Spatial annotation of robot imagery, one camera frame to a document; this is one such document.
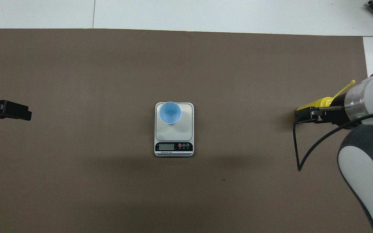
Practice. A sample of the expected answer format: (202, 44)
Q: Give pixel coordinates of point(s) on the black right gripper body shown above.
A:
(340, 115)

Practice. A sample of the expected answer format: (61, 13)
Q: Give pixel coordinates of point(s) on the yellow squeeze bottle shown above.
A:
(316, 103)

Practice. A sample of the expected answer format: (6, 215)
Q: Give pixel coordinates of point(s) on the light blue plastic cup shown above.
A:
(170, 112)

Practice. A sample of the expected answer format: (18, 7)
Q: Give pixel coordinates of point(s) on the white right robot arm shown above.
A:
(361, 168)

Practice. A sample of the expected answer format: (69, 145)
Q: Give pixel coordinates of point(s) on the silver digital kitchen scale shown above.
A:
(174, 134)

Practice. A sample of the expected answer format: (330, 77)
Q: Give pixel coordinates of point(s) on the brown table mat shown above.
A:
(173, 64)

